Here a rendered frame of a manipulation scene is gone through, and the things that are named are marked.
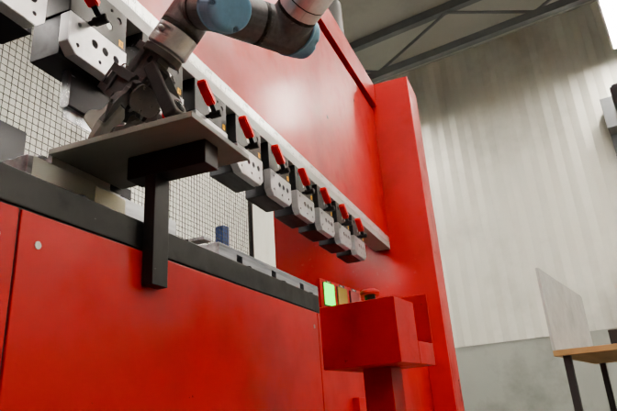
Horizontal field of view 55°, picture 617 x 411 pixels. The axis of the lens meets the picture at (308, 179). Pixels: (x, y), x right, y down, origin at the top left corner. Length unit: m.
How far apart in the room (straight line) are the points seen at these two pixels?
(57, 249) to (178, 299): 0.27
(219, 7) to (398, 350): 0.67
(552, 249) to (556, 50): 2.79
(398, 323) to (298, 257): 2.10
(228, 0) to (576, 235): 7.47
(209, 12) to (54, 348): 0.52
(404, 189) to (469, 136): 5.87
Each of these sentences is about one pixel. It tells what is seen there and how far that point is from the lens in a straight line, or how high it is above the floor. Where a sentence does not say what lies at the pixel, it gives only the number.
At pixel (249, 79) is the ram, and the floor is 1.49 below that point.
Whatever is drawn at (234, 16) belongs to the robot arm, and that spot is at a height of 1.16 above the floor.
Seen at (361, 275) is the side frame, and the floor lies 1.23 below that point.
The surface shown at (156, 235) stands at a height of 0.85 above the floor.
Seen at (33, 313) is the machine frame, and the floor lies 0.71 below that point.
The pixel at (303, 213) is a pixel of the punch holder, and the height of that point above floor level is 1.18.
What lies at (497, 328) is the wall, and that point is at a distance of 8.27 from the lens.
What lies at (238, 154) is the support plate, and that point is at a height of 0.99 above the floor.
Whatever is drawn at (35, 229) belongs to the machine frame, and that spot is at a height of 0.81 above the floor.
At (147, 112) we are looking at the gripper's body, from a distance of 1.07.
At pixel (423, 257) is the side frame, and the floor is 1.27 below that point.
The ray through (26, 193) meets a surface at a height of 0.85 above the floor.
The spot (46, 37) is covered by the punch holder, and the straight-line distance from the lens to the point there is 1.15.
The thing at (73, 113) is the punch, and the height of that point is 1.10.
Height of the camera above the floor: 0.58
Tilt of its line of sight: 22 degrees up
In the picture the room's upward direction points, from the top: 4 degrees counter-clockwise
